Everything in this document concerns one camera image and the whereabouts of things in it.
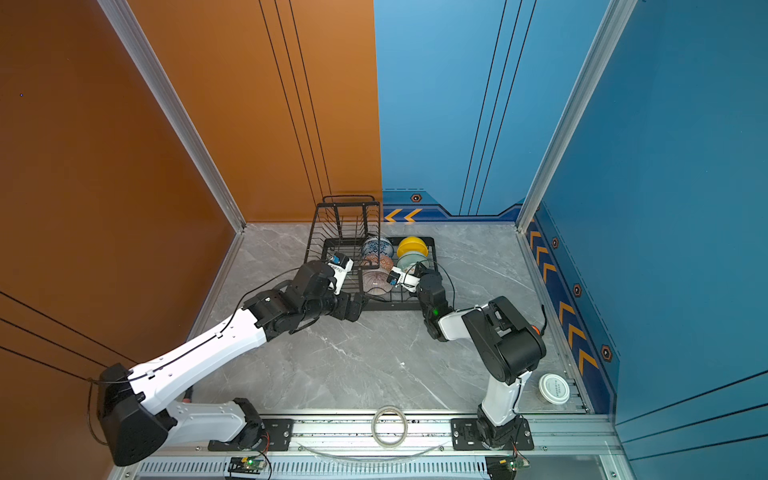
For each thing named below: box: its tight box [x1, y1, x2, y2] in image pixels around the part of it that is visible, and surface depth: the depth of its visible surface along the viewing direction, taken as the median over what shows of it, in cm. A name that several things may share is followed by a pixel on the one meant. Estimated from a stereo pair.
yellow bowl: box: [397, 236, 429, 257], surface depth 105 cm
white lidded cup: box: [539, 373, 570, 405], surface depth 75 cm
